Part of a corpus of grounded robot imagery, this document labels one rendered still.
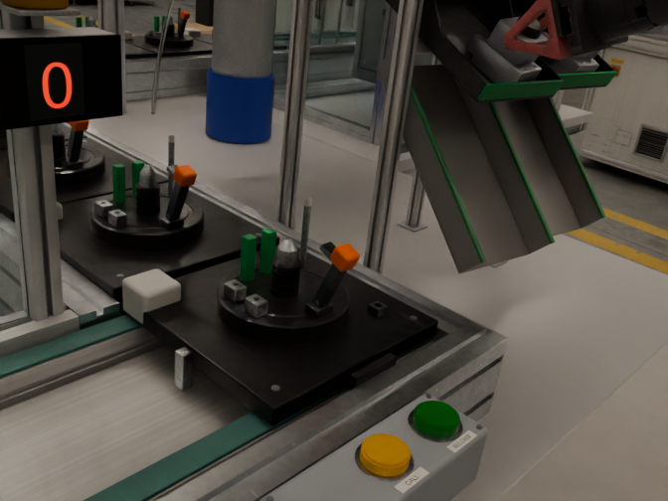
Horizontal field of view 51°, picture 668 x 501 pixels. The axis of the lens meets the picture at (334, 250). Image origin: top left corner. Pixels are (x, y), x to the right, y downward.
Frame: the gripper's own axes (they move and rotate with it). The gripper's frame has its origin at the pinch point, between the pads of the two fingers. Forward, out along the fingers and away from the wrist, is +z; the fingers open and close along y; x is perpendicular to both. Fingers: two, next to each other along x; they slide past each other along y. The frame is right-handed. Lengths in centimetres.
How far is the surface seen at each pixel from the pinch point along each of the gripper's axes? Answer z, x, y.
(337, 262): 5.9, 16.7, 29.0
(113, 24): 111, -32, -12
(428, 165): 11.5, 11.4, 6.5
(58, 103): 14.7, -2.9, 46.6
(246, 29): 81, -21, -26
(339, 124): 89, 3, -54
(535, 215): 5.8, 20.9, -4.5
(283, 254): 13.4, 15.5, 29.2
